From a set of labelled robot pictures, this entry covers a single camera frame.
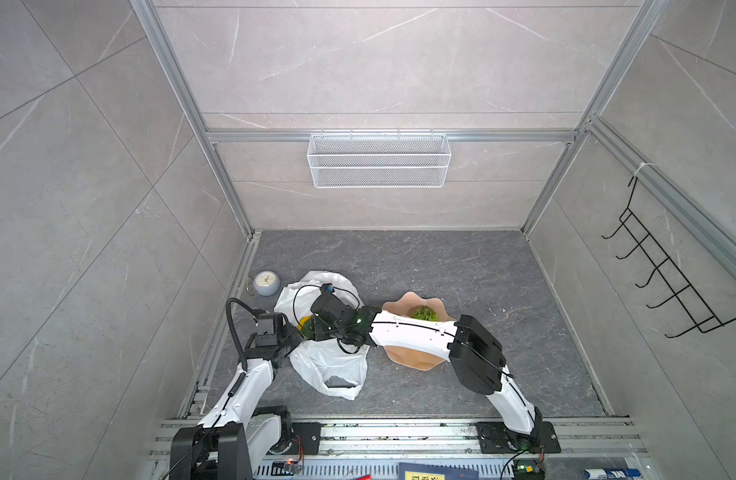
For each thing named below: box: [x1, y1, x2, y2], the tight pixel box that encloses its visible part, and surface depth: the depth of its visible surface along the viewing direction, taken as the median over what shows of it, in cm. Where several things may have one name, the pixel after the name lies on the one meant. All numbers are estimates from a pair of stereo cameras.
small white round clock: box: [253, 270, 281, 297], surface depth 102 cm
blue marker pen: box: [584, 468, 642, 479], surface depth 69 cm
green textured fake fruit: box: [413, 305, 438, 322], surface depth 90 cm
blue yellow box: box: [398, 463, 480, 480], surface depth 69 cm
